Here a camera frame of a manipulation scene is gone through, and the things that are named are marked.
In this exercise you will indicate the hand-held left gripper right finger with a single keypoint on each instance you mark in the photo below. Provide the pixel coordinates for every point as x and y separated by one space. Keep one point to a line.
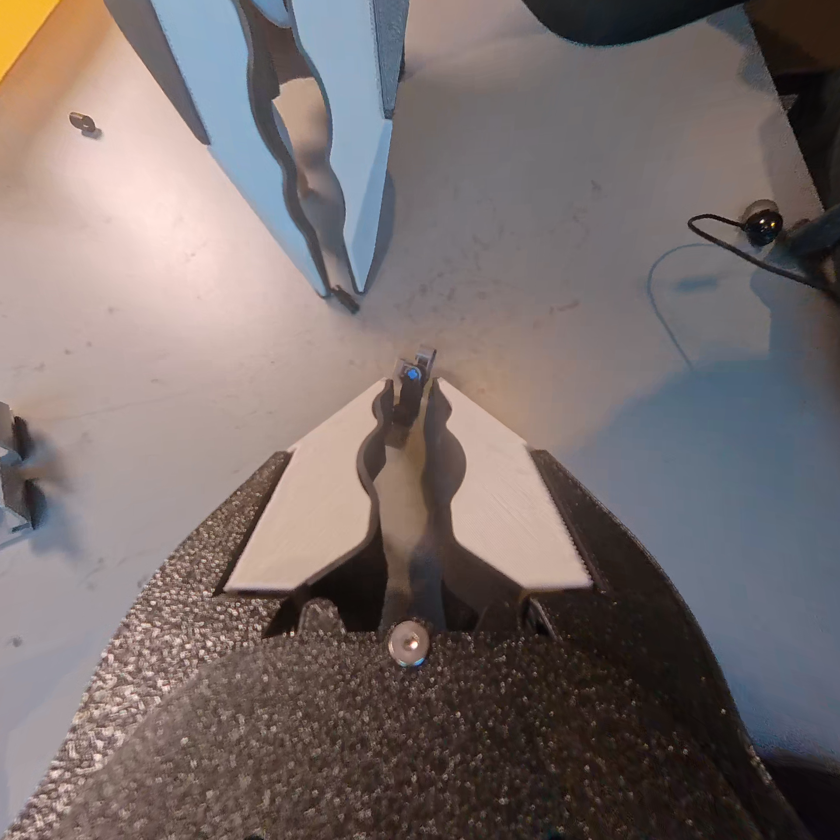
518 518

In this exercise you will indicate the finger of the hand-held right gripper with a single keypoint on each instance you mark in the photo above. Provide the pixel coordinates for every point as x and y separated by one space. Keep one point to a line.
223 98
354 98

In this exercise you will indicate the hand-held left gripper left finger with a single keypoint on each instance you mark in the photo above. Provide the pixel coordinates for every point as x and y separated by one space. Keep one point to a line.
308 518

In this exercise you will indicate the black toy bush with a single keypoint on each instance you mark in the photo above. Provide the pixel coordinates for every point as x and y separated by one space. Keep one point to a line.
82 122

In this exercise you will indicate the yellow plastic bin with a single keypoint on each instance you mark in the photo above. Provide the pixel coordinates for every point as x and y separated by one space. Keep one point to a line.
19 26

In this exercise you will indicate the black toy pin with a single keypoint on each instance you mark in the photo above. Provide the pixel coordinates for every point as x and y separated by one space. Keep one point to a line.
346 300

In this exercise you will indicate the silver toy scoop part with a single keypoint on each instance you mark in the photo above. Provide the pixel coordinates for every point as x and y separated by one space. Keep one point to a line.
16 472

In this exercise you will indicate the grey desk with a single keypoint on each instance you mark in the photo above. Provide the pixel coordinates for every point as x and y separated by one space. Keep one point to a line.
558 229

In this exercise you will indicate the person's black jacket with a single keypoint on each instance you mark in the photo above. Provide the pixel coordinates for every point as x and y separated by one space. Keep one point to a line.
814 131

